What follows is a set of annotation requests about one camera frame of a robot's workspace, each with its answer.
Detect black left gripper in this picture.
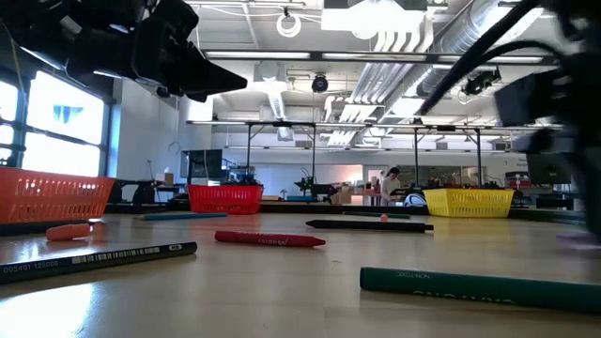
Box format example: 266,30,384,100
133,0,249,103

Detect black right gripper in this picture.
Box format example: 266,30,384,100
495,51,601,238

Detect blue pencil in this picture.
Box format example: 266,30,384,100
142,212,228,222

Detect red crayon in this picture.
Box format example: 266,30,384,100
214,229,327,249

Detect black barcode pencil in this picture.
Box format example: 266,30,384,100
0,240,198,285

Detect thin dark pen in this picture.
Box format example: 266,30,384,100
342,210,412,220

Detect black pen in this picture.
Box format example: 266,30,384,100
305,219,435,234

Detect black monitor on arm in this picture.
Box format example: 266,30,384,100
525,152,572,186

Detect black monitor on stand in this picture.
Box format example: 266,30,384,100
180,148,224,179

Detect yellow plastic bin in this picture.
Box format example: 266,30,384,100
422,188,516,219

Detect red plastic bin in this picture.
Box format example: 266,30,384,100
187,184,265,216

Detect large bright window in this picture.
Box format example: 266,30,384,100
0,69,112,178

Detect dark green crayon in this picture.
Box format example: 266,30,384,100
359,266,601,315

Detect cardboard boxes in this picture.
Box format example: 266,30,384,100
330,181,363,206

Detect orange plastic bin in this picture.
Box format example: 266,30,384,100
0,166,116,225

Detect person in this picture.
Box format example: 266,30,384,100
379,166,403,207

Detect white cable coil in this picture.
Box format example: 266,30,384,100
275,12,302,38

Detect black ceiling-mounted camera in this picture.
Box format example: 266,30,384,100
461,67,502,98

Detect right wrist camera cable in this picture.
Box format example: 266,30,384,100
416,0,562,117

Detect silver ventilation duct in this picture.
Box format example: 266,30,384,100
416,0,525,98

